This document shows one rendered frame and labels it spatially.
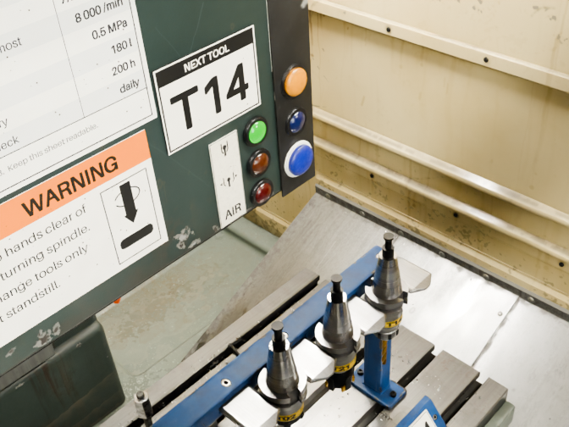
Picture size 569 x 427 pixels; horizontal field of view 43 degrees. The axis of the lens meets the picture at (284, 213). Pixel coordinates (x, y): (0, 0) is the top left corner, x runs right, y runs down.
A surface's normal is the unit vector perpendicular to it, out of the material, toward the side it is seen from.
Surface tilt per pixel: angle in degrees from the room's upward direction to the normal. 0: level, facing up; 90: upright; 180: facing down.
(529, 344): 24
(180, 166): 90
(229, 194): 90
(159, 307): 0
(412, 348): 0
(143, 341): 0
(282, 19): 90
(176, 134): 90
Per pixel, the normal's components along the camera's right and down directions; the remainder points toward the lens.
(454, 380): -0.06, -0.78
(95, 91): 0.72, 0.40
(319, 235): -0.34, -0.51
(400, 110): -0.69, 0.48
